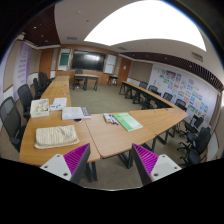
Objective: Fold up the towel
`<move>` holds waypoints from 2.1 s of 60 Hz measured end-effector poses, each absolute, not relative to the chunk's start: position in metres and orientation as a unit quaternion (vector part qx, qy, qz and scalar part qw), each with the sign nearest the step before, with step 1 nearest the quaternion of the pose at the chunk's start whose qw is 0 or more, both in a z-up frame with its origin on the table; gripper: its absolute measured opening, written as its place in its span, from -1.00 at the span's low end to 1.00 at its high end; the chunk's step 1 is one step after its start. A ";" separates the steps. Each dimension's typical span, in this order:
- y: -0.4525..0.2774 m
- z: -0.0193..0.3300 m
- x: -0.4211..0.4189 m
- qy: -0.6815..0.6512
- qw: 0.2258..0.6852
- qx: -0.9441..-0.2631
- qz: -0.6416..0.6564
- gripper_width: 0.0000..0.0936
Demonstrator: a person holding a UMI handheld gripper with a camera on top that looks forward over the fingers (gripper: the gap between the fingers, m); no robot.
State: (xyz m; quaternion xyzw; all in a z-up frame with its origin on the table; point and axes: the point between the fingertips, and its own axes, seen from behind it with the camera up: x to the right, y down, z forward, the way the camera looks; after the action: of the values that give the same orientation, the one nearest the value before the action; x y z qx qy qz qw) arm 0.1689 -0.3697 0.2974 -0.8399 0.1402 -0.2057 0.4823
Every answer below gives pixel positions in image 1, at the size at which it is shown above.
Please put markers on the large black wall screen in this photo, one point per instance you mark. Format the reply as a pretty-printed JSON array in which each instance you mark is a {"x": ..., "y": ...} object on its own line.
[{"x": 86, "y": 60}]

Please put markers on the white papers on table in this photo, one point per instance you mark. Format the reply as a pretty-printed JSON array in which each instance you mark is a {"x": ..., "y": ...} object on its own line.
[{"x": 58, "y": 104}]

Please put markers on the white open box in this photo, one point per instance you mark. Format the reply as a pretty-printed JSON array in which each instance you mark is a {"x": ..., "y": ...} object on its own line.
[{"x": 39, "y": 108}]

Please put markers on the black office chair near right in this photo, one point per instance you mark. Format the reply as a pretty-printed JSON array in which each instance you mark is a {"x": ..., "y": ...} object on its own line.
[{"x": 197, "y": 145}]

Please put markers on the black office chair right middle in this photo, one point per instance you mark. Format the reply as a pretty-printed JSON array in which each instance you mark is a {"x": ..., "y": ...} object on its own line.
[{"x": 193, "y": 126}]

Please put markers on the black office chair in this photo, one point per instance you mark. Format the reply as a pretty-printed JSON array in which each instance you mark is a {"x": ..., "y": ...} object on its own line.
[
  {"x": 11, "y": 120},
  {"x": 193, "y": 126},
  {"x": 197, "y": 145},
  {"x": 26, "y": 98}
]

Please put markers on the green paper sheet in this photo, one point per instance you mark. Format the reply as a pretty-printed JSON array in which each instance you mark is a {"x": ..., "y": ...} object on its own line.
[{"x": 127, "y": 121}]

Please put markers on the white book stack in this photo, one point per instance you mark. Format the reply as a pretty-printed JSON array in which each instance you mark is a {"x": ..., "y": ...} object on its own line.
[{"x": 75, "y": 113}]

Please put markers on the cream knitted towel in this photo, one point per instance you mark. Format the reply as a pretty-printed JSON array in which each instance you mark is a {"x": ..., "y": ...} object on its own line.
[{"x": 52, "y": 137}]

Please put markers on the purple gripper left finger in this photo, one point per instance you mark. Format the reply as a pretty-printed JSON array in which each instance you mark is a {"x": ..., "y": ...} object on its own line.
[{"x": 69, "y": 166}]

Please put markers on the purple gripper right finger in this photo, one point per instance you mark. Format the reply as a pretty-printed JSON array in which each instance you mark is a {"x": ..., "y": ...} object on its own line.
[{"x": 152, "y": 167}]

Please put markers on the colourful wall posters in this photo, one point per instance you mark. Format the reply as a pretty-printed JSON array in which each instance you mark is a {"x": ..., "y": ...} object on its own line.
[{"x": 182, "y": 86}]

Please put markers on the marker pens pack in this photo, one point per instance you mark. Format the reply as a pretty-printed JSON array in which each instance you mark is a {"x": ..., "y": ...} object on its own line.
[{"x": 110, "y": 118}]

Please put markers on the black office chair near left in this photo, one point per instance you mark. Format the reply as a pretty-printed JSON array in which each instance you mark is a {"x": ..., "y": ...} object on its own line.
[{"x": 11, "y": 120}]

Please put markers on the front presenter desk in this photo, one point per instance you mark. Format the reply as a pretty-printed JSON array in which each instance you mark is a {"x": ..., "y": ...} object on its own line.
[{"x": 85, "y": 78}]

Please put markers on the purple standing banner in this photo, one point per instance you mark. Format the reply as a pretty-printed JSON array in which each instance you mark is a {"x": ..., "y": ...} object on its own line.
[{"x": 21, "y": 69}]

